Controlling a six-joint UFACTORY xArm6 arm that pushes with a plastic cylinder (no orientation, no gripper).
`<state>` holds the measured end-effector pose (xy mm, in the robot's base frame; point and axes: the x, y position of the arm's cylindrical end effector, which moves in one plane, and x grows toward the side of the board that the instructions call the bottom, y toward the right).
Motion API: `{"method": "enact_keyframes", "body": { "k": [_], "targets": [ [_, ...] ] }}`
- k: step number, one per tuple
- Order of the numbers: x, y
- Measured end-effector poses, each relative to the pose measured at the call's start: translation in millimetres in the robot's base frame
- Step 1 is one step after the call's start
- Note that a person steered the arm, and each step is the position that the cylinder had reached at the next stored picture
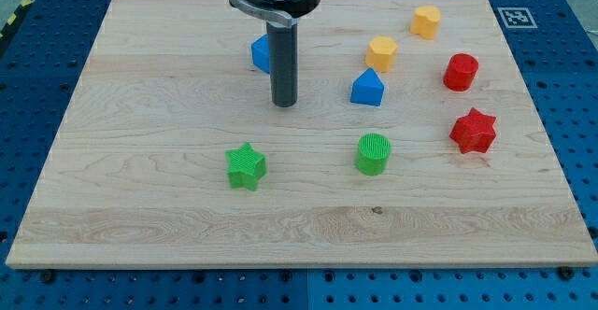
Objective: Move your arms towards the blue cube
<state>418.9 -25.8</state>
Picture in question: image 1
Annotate blue cube block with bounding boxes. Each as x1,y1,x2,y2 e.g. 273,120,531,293
250,35,270,74

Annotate green star block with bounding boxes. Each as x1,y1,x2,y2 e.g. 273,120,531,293
225,142,267,191

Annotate green cylinder block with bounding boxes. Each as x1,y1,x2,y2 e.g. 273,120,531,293
355,133,392,176

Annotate blue triangular prism block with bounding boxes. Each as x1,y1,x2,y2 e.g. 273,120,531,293
350,68,385,106

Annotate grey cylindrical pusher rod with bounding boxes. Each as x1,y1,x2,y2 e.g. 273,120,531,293
266,22,298,107

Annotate light wooden board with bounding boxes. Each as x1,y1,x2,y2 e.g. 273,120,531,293
7,0,597,270

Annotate yellow hexagon block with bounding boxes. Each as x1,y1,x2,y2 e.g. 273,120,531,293
365,35,398,73

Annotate red star block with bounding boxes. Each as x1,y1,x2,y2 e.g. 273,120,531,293
449,107,496,154

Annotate yellow heart block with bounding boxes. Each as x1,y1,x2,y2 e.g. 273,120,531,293
409,5,442,40

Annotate red cylinder block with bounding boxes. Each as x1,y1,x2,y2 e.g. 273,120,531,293
443,53,479,92

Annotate white fiducial marker tag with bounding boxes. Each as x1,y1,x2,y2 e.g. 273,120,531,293
497,7,537,29

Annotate black yellow hazard tape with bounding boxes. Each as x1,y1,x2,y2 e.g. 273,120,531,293
1,0,35,46

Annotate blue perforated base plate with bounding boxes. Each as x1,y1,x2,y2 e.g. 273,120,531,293
1,0,597,309

